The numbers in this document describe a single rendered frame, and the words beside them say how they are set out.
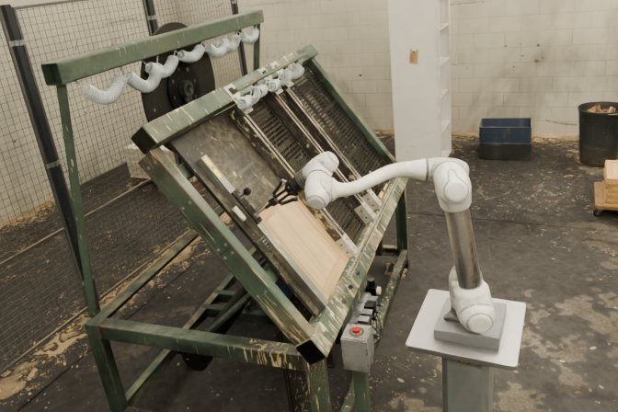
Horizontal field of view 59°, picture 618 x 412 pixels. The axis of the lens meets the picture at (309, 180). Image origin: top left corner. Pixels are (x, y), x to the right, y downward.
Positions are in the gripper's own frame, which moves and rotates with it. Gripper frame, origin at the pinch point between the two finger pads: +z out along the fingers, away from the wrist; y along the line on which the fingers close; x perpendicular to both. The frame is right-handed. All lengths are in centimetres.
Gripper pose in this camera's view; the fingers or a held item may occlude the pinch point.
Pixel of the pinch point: (271, 203)
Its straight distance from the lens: 260.6
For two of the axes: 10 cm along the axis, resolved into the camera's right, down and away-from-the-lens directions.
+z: -7.0, 5.1, 4.9
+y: 6.3, 7.7, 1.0
